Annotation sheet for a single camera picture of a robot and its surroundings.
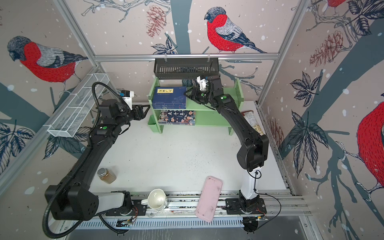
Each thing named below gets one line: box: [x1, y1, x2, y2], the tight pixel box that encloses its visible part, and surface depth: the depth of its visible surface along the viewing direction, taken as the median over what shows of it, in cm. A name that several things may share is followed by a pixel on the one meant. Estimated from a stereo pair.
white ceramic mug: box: [140, 188, 168, 210], surface depth 71 cm
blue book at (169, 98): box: [152, 86, 187, 110], surface depth 82 cm
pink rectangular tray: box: [195, 175, 223, 223], surface depth 76 cm
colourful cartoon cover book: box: [158, 110, 196, 126], surface depth 94 cm
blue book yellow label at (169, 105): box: [152, 102, 187, 110], surface depth 81 cm
